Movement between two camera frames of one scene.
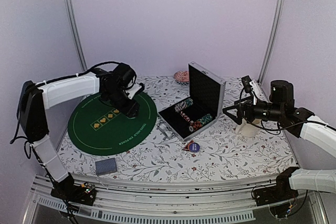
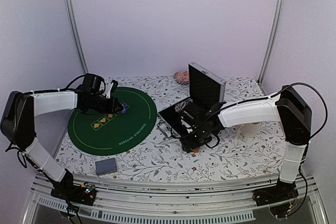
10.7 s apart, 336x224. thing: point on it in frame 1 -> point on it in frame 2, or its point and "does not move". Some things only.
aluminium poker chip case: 184,119 does not move
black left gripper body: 117,100 -> 102,107
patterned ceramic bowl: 182,77 does not move
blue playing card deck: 106,166 does not move
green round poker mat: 98,128 does not move
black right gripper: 248,107 -> 188,144
